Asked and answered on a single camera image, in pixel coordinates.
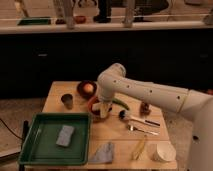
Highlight green plastic tray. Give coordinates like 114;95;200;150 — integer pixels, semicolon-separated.
18;113;91;166

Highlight black and white eraser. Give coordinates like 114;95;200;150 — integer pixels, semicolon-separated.
92;103;100;111

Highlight dark brown bowl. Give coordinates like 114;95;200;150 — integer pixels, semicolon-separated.
77;80;97;99

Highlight blue sponge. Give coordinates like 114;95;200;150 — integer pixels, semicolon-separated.
56;125;75;147

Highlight yellow banana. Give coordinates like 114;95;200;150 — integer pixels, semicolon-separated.
132;137;147;160

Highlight wooden table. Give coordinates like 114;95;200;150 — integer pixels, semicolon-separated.
32;81;177;171

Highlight black cable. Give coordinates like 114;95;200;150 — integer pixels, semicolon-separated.
0;118;24;141

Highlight silver fork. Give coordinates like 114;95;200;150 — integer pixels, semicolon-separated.
127;125;159;136

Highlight egg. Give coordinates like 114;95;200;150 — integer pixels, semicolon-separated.
83;83;93;93

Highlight orange bowl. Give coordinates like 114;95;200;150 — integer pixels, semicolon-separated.
87;96;112;122

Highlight green pepper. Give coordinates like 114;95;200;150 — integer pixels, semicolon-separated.
113;98;130;110

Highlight dark grey cup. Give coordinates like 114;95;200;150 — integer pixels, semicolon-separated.
61;94;73;110

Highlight blue-grey cloth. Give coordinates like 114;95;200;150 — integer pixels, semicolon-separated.
88;142;114;164

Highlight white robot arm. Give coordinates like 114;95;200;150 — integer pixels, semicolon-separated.
97;63;213;171

